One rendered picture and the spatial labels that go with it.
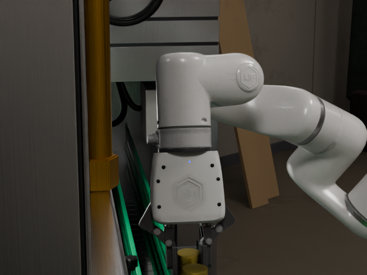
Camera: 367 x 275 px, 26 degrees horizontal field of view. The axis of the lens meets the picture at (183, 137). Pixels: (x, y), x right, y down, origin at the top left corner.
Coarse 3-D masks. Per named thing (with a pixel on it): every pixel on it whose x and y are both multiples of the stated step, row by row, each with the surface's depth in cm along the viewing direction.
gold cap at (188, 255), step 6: (180, 252) 110; (186, 252) 110; (192, 252) 110; (198, 252) 110; (180, 258) 109; (186, 258) 109; (192, 258) 109; (198, 258) 109; (180, 264) 109; (186, 264) 109; (180, 270) 110
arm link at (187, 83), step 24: (168, 72) 108; (192, 72) 108; (216, 72) 109; (240, 72) 110; (168, 96) 108; (192, 96) 107; (216, 96) 110; (240, 96) 111; (168, 120) 108; (192, 120) 107
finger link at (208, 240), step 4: (200, 224) 111; (204, 224) 110; (208, 224) 110; (200, 228) 112; (204, 228) 110; (208, 228) 110; (204, 232) 110; (208, 232) 110; (204, 236) 110; (208, 236) 110; (212, 236) 110; (204, 240) 110; (208, 240) 110; (212, 240) 110; (208, 244) 110
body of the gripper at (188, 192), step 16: (160, 160) 108; (176, 160) 108; (192, 160) 108; (208, 160) 109; (160, 176) 108; (176, 176) 108; (192, 176) 108; (208, 176) 108; (160, 192) 108; (176, 192) 108; (192, 192) 108; (208, 192) 108; (160, 208) 107; (176, 208) 108; (192, 208) 108; (208, 208) 108; (224, 208) 109
